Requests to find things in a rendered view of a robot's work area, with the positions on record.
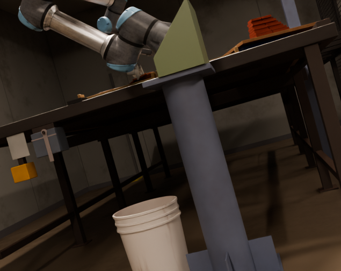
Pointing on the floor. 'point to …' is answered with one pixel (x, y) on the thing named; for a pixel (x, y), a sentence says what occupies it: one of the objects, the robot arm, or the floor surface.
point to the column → (210, 179)
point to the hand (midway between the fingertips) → (143, 80)
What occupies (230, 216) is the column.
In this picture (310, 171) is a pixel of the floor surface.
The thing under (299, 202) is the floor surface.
